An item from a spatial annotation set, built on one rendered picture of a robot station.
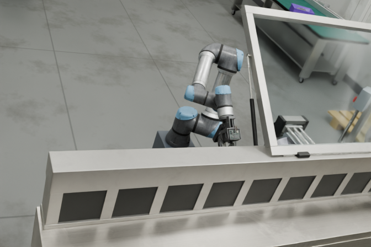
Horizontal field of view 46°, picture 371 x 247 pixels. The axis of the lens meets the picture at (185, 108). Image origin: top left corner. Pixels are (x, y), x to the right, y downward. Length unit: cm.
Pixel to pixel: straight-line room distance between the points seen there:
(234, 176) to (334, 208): 52
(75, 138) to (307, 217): 265
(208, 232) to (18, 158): 247
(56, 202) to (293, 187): 82
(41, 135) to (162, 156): 271
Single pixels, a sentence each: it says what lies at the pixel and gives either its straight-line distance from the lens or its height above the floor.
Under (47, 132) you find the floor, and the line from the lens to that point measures 394.
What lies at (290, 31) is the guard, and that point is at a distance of 171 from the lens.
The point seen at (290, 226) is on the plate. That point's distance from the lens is 158.
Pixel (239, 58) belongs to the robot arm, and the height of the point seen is 150.
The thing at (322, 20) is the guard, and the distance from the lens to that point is 184.
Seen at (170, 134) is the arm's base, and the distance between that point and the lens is 258.
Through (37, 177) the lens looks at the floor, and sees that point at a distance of 352.
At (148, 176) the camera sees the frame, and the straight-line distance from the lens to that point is 124.
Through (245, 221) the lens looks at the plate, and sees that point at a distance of 151.
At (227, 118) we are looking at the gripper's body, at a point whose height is 140.
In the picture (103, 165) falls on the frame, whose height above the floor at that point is 165.
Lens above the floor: 244
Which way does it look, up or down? 31 degrees down
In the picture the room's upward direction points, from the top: 19 degrees clockwise
